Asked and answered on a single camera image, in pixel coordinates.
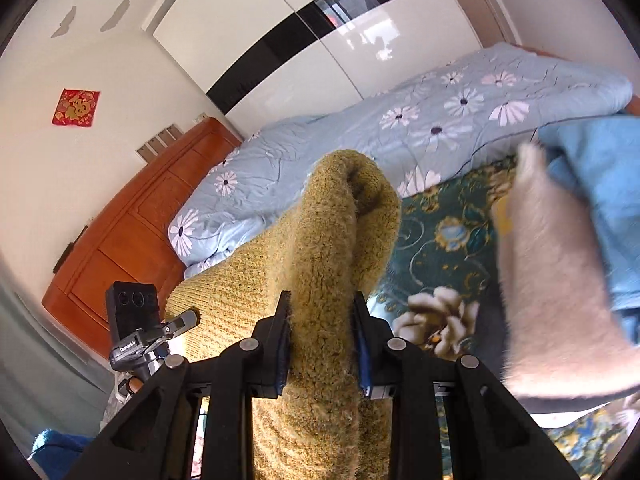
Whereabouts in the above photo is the mustard yellow knit sweater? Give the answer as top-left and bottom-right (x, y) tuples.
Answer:
(165, 150), (400, 479)

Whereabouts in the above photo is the left hand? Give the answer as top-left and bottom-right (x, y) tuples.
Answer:
(124, 376), (143, 396)

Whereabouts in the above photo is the blue cloth on floor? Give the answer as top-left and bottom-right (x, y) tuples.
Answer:
(27, 429), (93, 480)

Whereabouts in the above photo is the orange wooden headboard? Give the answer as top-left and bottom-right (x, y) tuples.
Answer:
(42, 118), (241, 358)

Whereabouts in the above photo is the cream fleece folded garment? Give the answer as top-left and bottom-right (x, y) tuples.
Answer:
(491, 144), (639, 400)

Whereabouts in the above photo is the teal floral plush blanket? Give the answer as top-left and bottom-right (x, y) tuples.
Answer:
(366, 157), (516, 360)

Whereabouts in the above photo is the light blue floral duvet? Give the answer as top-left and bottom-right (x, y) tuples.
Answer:
(168, 44), (634, 276)

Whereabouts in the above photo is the white black striped wardrobe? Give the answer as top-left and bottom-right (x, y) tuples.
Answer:
(144, 0), (515, 136)

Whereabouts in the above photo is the grey wall switch panel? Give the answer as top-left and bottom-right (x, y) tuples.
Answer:
(136, 125), (183, 164)

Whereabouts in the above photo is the red paper wall decoration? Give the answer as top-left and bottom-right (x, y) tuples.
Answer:
(52, 89), (101, 128)

